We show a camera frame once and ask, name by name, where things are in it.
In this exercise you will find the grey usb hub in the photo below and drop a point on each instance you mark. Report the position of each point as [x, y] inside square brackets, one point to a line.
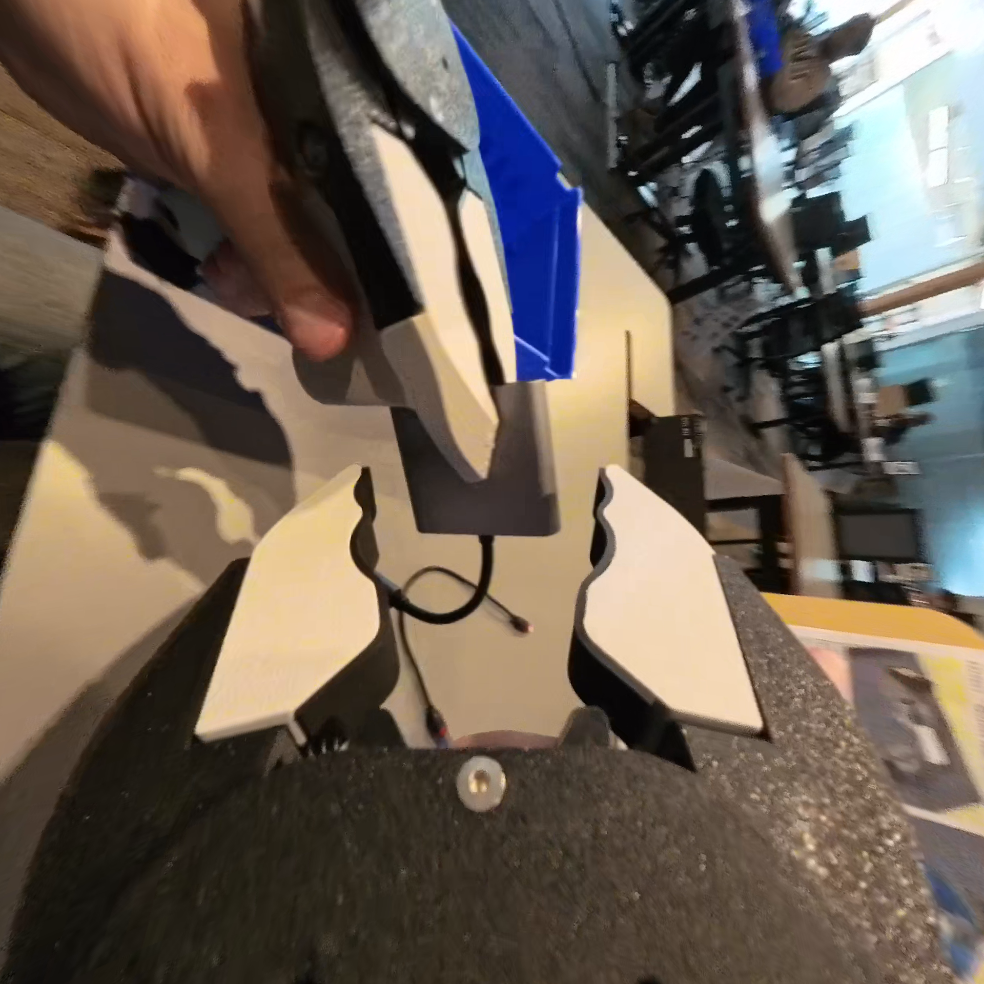
[523, 476]

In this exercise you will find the person's left hand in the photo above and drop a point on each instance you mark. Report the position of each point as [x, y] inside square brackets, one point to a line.
[154, 77]

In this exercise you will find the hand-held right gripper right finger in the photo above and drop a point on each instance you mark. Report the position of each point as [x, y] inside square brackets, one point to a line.
[669, 623]

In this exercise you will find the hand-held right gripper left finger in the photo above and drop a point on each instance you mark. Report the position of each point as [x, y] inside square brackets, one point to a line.
[292, 630]

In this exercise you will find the printed instruction sheet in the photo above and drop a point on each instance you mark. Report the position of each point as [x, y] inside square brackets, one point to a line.
[922, 730]

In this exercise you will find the white office table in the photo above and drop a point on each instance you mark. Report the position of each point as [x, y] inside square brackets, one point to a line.
[807, 523]

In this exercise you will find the black computer monitor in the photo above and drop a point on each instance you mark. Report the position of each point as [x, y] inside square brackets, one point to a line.
[876, 534]

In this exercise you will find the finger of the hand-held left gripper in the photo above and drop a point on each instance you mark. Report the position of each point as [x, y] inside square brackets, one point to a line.
[488, 292]
[430, 307]

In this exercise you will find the black office chair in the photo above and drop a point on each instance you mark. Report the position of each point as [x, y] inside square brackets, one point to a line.
[692, 207]

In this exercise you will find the black box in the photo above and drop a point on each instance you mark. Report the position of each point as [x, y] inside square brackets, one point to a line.
[676, 461]

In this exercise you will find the person's grey trousers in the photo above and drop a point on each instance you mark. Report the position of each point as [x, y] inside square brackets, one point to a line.
[38, 277]

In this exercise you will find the blue plastic bin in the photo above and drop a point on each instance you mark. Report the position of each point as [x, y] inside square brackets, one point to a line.
[530, 230]

